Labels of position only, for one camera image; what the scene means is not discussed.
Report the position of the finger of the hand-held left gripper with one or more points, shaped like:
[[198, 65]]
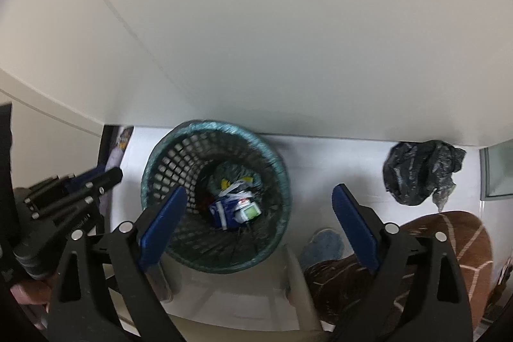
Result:
[[80, 179], [96, 187]]

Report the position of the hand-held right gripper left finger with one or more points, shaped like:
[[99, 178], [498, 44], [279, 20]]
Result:
[[162, 230]]

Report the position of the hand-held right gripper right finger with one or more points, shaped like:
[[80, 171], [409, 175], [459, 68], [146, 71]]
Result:
[[354, 226]]

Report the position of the blue and white packet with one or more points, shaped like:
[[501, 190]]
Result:
[[222, 211]]

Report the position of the teal mesh wastebasket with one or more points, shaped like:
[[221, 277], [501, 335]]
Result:
[[180, 165]]

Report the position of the green and white box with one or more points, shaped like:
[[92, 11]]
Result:
[[250, 211]]

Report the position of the person's left hand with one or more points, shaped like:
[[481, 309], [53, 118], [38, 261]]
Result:
[[30, 292]]

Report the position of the blue slipper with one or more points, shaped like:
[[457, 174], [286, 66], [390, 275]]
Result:
[[322, 246]]

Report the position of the yellow and white wrapper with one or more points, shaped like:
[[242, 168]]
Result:
[[228, 183]]

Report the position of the crumpled black plastic bag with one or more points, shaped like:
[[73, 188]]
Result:
[[417, 173]]

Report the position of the beige plastic stool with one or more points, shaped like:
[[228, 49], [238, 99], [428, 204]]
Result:
[[298, 286]]

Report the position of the person's right trouser leg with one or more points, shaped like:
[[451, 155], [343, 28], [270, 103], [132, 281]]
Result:
[[473, 246]]

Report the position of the black vertical frame strip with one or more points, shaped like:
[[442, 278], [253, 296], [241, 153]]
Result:
[[106, 149]]

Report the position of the glass door with grey frame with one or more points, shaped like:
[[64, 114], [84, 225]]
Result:
[[499, 173]]

